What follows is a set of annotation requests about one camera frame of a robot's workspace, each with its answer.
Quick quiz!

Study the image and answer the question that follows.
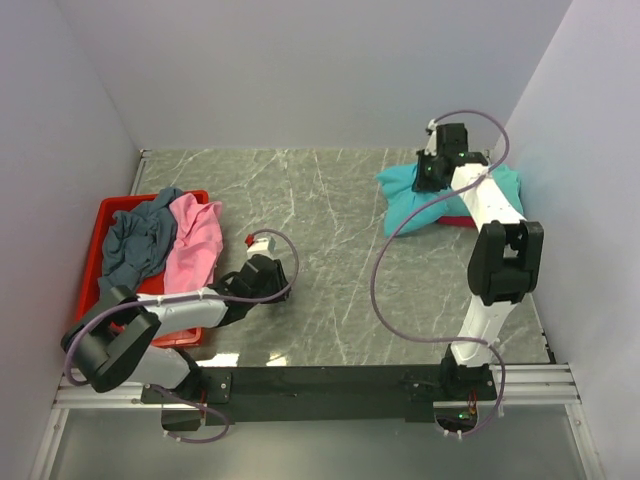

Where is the pink t-shirt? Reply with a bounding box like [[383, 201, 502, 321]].
[[163, 193, 224, 294]]

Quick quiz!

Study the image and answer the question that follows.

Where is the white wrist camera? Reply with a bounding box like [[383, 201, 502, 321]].
[[424, 119, 438, 156], [245, 235, 276, 258]]

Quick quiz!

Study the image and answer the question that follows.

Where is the red plastic bin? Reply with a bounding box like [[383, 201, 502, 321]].
[[74, 194, 204, 348]]

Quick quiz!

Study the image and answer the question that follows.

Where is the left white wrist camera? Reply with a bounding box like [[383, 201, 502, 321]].
[[245, 235, 276, 258]]

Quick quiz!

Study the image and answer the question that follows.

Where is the folded mint green t-shirt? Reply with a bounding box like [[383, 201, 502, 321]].
[[491, 165, 524, 215]]

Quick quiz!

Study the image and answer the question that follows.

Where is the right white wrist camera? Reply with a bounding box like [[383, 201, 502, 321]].
[[424, 119, 438, 156]]

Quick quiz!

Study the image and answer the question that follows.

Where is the folded magenta t-shirt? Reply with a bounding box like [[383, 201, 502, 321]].
[[438, 216, 476, 228]]

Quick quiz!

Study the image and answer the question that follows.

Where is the aluminium frame rail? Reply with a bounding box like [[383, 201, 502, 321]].
[[53, 364, 581, 410]]

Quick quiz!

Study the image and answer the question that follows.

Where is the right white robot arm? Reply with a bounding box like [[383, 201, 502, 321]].
[[412, 121, 544, 399]]

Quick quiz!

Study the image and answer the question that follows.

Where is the dark grey t-shirt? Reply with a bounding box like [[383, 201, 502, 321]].
[[98, 187, 184, 295]]

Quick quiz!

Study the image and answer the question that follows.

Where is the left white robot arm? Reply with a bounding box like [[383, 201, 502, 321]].
[[61, 254, 290, 402]]

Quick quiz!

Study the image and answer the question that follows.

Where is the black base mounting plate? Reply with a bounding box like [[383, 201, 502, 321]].
[[139, 364, 499, 431]]

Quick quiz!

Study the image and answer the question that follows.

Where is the cyan blue t-shirt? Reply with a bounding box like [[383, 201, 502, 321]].
[[376, 164, 470, 237]]

